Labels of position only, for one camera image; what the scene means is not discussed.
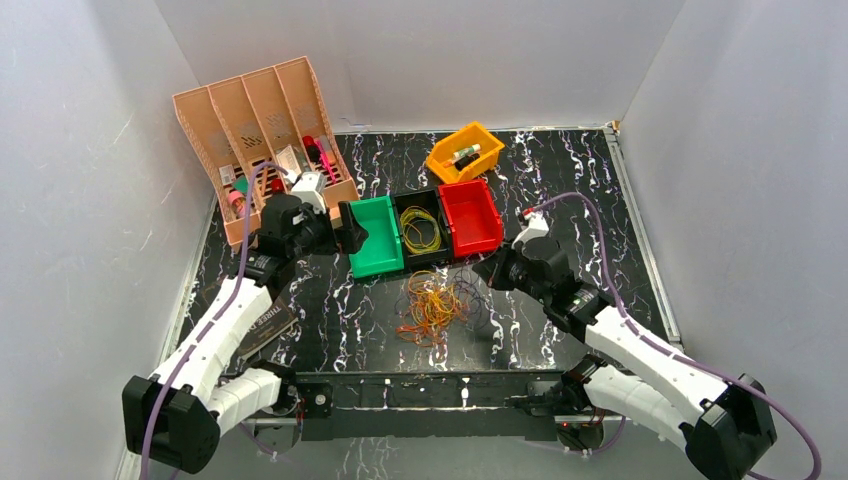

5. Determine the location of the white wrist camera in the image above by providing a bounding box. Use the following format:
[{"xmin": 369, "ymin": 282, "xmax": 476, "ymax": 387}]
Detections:
[
  {"xmin": 511, "ymin": 207, "xmax": 549, "ymax": 250},
  {"xmin": 290, "ymin": 171, "xmax": 327, "ymax": 214}
]

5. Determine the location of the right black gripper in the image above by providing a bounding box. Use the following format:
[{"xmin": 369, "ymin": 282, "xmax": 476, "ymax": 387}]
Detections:
[{"xmin": 474, "ymin": 236, "xmax": 550, "ymax": 305}]

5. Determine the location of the dark book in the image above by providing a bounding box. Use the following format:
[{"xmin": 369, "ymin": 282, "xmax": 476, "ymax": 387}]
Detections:
[{"xmin": 233, "ymin": 296, "xmax": 299, "ymax": 360}]

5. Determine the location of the purple cable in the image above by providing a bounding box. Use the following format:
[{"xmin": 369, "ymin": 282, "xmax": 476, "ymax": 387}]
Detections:
[
  {"xmin": 523, "ymin": 192, "xmax": 824, "ymax": 480},
  {"xmin": 135, "ymin": 162, "xmax": 293, "ymax": 480}
]

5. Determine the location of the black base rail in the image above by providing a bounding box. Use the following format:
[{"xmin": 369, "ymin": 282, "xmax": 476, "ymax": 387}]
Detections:
[{"xmin": 291, "ymin": 370, "xmax": 607, "ymax": 452}]

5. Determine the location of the pink pen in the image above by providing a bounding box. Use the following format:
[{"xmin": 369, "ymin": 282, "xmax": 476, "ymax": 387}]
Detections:
[{"xmin": 315, "ymin": 139, "xmax": 336, "ymax": 184}]

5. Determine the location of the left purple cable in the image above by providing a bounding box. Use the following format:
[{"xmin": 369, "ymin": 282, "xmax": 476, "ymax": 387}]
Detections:
[{"xmin": 135, "ymin": 162, "xmax": 293, "ymax": 480}]

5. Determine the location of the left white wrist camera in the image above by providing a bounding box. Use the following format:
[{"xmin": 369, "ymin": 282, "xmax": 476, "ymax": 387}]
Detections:
[{"xmin": 290, "ymin": 171, "xmax": 327, "ymax": 214}]

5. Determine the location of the orange wire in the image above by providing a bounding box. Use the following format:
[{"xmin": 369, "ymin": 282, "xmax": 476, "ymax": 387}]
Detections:
[{"xmin": 395, "ymin": 270, "xmax": 473, "ymax": 349}]

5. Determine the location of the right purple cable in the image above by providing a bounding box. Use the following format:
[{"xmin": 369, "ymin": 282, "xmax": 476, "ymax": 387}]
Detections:
[{"xmin": 523, "ymin": 192, "xmax": 824, "ymax": 480}]

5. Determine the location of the white box in organizer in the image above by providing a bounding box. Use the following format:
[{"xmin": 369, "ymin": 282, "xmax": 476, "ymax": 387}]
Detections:
[{"xmin": 274, "ymin": 145, "xmax": 306, "ymax": 184}]

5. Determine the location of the red plastic bin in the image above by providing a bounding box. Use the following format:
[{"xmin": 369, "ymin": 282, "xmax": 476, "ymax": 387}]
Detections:
[{"xmin": 438, "ymin": 179, "xmax": 504, "ymax": 259}]

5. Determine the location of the pink plastic file organizer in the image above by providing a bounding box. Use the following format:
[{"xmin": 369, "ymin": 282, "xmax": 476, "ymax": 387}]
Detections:
[{"xmin": 173, "ymin": 57, "xmax": 360, "ymax": 248}]

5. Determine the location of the green plastic bin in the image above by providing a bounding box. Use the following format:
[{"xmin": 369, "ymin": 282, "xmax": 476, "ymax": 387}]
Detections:
[{"xmin": 349, "ymin": 196, "xmax": 404, "ymax": 279}]

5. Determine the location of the black marker in yellow bin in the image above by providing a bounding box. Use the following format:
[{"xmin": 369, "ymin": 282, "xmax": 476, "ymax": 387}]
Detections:
[{"xmin": 453, "ymin": 153, "xmax": 480, "ymax": 171}]

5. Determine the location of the yellow green wire coil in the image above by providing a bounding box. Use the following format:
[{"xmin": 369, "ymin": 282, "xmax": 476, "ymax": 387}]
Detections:
[{"xmin": 399, "ymin": 205, "xmax": 444, "ymax": 256}]

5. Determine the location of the red capped dark bottle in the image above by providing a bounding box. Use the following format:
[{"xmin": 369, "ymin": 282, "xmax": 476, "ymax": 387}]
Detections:
[{"xmin": 269, "ymin": 178, "xmax": 286, "ymax": 195}]

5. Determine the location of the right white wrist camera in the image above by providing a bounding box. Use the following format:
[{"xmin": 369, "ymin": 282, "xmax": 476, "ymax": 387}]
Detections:
[{"xmin": 511, "ymin": 207, "xmax": 549, "ymax": 250}]

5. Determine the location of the yellow plastic bin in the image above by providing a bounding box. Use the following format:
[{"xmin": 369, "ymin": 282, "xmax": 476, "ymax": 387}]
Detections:
[{"xmin": 425, "ymin": 121, "xmax": 505, "ymax": 184}]

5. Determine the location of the black plastic bin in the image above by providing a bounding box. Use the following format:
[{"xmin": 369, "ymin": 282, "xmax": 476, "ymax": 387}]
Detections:
[{"xmin": 390, "ymin": 188, "xmax": 453, "ymax": 272}]

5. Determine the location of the pink bottle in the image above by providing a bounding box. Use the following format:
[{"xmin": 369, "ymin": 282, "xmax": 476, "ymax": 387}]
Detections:
[{"xmin": 227, "ymin": 190, "xmax": 247, "ymax": 219}]

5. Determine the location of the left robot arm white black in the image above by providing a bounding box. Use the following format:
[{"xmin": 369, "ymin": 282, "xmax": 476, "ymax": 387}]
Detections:
[{"xmin": 121, "ymin": 194, "xmax": 368, "ymax": 479}]

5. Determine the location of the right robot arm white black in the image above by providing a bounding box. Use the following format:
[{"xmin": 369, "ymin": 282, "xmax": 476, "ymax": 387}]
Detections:
[{"xmin": 473, "ymin": 237, "xmax": 777, "ymax": 479}]

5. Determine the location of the glue stick in yellow bin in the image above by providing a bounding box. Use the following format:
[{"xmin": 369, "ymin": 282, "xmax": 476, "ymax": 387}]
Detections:
[{"xmin": 452, "ymin": 144, "xmax": 481, "ymax": 162}]

